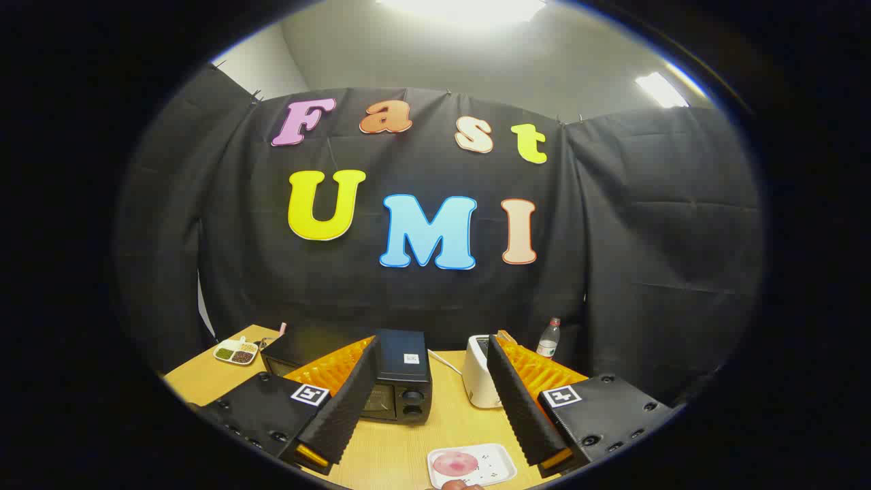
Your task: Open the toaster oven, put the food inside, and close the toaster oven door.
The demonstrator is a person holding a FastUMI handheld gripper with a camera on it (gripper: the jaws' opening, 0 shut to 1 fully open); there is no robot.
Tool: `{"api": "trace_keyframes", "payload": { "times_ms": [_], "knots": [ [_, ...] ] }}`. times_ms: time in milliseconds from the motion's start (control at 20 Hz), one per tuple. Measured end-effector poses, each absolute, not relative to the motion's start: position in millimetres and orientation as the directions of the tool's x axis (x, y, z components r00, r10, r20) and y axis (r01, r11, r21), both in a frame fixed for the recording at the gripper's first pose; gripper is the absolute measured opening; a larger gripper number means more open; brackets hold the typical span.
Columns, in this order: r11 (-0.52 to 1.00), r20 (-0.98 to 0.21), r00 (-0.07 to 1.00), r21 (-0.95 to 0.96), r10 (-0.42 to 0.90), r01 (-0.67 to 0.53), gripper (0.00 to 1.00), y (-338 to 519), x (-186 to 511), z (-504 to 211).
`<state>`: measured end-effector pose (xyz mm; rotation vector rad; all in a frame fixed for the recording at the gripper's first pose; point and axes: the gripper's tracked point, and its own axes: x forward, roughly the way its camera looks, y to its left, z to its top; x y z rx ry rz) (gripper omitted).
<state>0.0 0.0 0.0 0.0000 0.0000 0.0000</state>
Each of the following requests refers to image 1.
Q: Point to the ceiling light panel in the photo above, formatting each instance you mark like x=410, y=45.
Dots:
x=463, y=7
x=660, y=90

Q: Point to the white square plate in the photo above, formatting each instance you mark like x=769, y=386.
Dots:
x=493, y=466

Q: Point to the clear plastic water bottle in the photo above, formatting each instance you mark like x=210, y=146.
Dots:
x=548, y=344

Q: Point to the black toaster oven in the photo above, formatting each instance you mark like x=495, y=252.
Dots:
x=401, y=374

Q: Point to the pink ham slice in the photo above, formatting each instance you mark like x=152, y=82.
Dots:
x=454, y=464

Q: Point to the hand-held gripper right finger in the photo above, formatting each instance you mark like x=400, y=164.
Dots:
x=520, y=408

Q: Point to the white divided snack dish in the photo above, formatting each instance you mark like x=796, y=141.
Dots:
x=235, y=352

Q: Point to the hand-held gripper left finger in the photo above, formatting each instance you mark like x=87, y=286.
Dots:
x=347, y=408

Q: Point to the white pop-up toaster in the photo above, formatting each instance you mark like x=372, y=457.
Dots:
x=476, y=381

